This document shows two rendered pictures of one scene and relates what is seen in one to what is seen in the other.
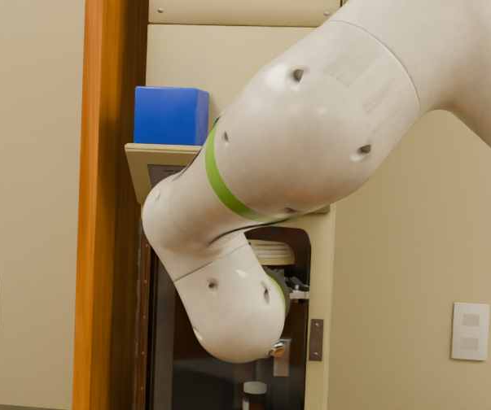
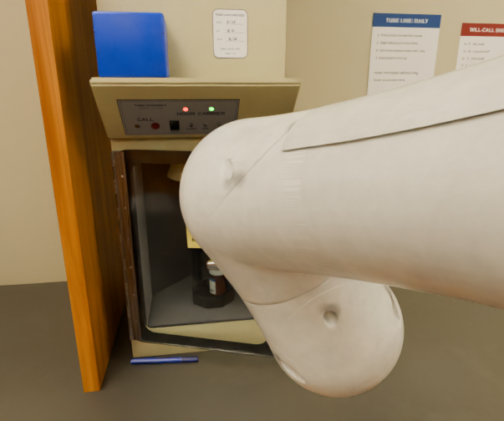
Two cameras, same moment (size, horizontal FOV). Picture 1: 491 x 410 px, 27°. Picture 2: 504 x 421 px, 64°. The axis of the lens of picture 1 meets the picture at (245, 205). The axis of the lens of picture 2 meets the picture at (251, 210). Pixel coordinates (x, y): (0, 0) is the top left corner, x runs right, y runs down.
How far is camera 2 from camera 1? 96 cm
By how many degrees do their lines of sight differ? 23
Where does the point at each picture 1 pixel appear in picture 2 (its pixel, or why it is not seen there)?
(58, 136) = (15, 77)
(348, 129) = not seen: outside the picture
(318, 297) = not seen: hidden behind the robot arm
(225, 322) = (353, 367)
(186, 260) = (282, 281)
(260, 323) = (396, 352)
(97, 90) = (46, 17)
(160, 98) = (123, 25)
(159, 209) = (246, 208)
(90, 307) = (78, 243)
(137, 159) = (104, 95)
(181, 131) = (150, 62)
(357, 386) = not seen: hidden behind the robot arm
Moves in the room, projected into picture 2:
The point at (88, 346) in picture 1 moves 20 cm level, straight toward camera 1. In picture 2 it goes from (81, 277) to (93, 339)
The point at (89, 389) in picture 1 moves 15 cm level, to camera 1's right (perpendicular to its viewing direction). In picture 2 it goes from (89, 312) to (173, 299)
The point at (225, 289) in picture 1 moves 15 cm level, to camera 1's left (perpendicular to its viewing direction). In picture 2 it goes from (351, 317) to (119, 361)
